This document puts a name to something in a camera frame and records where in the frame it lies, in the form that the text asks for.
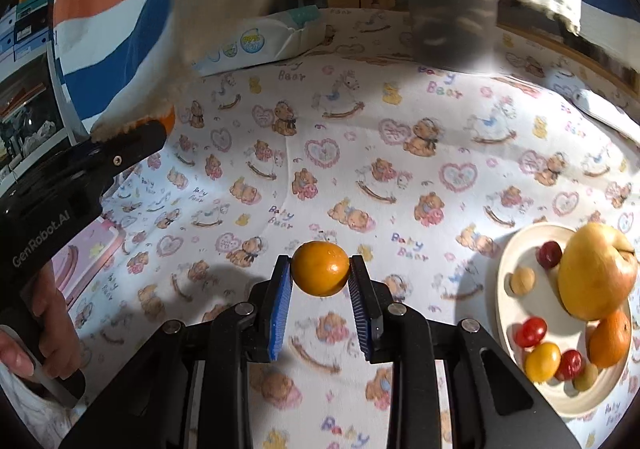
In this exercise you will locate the large yellow apple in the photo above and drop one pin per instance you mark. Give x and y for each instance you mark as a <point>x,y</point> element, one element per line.
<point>595,274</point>

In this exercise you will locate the red textured fruit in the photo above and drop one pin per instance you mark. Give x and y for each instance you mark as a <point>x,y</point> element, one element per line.
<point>569,365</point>

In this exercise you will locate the storage shelf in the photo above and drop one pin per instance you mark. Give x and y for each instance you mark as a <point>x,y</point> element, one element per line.
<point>30,29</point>

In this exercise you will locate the dark red fruit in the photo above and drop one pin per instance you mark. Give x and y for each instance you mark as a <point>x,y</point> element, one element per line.
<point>549,254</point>

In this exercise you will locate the walnut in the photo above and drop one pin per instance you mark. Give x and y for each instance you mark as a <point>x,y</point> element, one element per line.
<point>522,280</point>

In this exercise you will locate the small orange citrus fruit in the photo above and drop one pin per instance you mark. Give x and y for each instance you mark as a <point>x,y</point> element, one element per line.
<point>320,269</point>

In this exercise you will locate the red cherry tomato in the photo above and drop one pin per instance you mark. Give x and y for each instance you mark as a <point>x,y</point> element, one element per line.
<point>530,331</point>

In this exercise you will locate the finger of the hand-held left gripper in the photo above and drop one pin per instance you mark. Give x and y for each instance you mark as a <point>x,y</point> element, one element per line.
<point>135,144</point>

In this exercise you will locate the striped blanket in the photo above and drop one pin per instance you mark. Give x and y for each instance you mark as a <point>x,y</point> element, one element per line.
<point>125,54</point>

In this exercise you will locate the small yellow tomato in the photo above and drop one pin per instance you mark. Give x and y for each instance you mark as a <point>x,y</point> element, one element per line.
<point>542,361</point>

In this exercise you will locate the clear plastic container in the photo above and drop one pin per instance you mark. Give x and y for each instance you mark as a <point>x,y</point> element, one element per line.
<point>450,4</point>

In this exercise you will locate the white diaper pack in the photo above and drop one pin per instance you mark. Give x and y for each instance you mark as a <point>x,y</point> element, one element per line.
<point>250,41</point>

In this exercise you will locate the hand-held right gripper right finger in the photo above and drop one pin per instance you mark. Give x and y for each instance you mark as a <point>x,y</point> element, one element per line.
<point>361,314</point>

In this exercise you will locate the white remote control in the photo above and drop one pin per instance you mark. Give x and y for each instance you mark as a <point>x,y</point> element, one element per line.
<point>600,111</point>

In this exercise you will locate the person's left hand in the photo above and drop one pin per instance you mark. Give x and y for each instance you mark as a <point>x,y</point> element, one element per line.
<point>57,324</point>

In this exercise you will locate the cream round plate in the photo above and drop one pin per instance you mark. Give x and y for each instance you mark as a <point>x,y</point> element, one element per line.
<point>511,316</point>

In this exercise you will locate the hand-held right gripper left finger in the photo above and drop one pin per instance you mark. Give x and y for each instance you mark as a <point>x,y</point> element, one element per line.
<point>280,314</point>

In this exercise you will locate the pink box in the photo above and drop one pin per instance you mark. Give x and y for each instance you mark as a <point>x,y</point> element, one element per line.
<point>95,249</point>

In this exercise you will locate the small pale green fruit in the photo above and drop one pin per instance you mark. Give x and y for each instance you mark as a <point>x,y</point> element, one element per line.
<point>586,377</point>

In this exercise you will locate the orange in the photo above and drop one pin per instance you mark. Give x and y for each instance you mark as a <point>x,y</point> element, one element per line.
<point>169,121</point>
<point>609,339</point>

